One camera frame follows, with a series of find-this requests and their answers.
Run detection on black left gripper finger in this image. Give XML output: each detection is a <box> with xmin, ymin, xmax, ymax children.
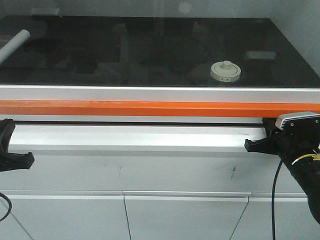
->
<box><xmin>0</xmin><ymin>118</ymin><xmax>15</xmax><ymax>152</ymax></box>
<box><xmin>0</xmin><ymin>151</ymin><xmax>35</xmax><ymax>172</ymax></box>

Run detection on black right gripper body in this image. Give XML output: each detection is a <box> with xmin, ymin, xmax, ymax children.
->
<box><xmin>272</xmin><ymin>126</ymin><xmax>320</xmax><ymax>223</ymax></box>

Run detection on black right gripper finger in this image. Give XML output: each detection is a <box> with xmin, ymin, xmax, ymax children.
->
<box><xmin>244</xmin><ymin>136</ymin><xmax>280</xmax><ymax>155</ymax></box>
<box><xmin>262</xmin><ymin>117</ymin><xmax>278</xmax><ymax>134</ymax></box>

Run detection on fume hood sash orange handle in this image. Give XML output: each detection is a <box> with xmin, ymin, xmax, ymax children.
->
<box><xmin>0</xmin><ymin>85</ymin><xmax>320</xmax><ymax>123</ymax></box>

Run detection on glass jar with cream lid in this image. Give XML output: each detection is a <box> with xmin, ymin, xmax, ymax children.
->
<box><xmin>210</xmin><ymin>60</ymin><xmax>242</xmax><ymax>83</ymax></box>

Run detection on white cabinet door right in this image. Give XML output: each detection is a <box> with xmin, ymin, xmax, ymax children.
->
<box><xmin>228</xmin><ymin>192</ymin><xmax>320</xmax><ymax>240</ymax></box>

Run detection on grey rolled paper tube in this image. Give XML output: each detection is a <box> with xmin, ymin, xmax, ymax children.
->
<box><xmin>0</xmin><ymin>29</ymin><xmax>31</xmax><ymax>64</ymax></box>

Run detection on white cabinet door centre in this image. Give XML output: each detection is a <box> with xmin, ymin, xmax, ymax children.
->
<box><xmin>124</xmin><ymin>195</ymin><xmax>249</xmax><ymax>240</ymax></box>

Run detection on black right camera cable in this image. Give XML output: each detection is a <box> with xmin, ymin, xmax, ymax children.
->
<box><xmin>271</xmin><ymin>158</ymin><xmax>285</xmax><ymax>240</ymax></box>

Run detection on black camera cable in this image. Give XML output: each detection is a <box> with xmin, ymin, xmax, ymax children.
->
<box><xmin>0</xmin><ymin>191</ymin><xmax>13</xmax><ymax>222</ymax></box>
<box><xmin>271</xmin><ymin>158</ymin><xmax>285</xmax><ymax>240</ymax></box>

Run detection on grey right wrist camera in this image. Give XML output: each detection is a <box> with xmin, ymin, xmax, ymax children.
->
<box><xmin>275</xmin><ymin>111</ymin><xmax>320</xmax><ymax>131</ymax></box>

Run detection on black left camera cable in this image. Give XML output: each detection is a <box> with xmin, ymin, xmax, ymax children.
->
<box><xmin>0</xmin><ymin>191</ymin><xmax>13</xmax><ymax>222</ymax></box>

